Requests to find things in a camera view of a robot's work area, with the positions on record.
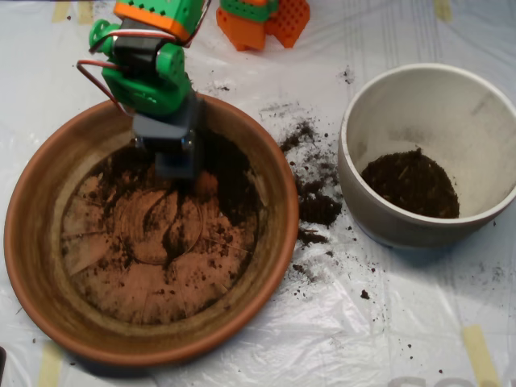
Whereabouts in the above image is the dark soil heap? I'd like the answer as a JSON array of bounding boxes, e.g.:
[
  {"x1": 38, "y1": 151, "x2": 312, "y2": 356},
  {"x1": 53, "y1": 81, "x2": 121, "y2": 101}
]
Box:
[{"x1": 80, "y1": 127, "x2": 261, "y2": 275}]

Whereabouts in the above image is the dark soil layer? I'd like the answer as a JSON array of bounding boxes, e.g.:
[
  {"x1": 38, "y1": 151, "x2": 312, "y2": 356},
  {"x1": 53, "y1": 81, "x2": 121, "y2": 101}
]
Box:
[{"x1": 360, "y1": 148, "x2": 460, "y2": 220}]

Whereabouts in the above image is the spilled soil patch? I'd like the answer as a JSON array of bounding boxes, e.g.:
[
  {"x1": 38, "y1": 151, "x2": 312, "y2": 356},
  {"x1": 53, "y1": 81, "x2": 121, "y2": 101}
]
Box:
[{"x1": 279, "y1": 119, "x2": 344, "y2": 249}]

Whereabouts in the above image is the terracotta plant saucer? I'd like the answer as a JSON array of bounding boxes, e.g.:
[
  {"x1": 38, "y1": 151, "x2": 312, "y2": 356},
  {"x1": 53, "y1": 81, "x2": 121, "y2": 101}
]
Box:
[{"x1": 3, "y1": 89, "x2": 300, "y2": 368}]

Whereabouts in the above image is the white ceramic pot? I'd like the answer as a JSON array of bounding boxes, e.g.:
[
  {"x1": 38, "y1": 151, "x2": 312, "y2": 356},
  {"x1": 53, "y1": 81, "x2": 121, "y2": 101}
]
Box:
[{"x1": 337, "y1": 63, "x2": 516, "y2": 249}]

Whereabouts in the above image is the beige masking tape strip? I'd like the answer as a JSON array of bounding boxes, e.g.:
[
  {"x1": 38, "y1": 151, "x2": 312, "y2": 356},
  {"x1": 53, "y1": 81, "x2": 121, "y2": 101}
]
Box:
[
  {"x1": 38, "y1": 342, "x2": 64, "y2": 387},
  {"x1": 51, "y1": 0, "x2": 70, "y2": 23},
  {"x1": 77, "y1": 0, "x2": 96, "y2": 26},
  {"x1": 461, "y1": 325, "x2": 501, "y2": 387},
  {"x1": 434, "y1": 0, "x2": 453, "y2": 23}
]

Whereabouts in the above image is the clear plastic cover sheet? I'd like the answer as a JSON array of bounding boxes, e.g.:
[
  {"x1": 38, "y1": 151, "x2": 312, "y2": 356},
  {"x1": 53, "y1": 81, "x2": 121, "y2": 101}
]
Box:
[{"x1": 0, "y1": 0, "x2": 516, "y2": 387}]

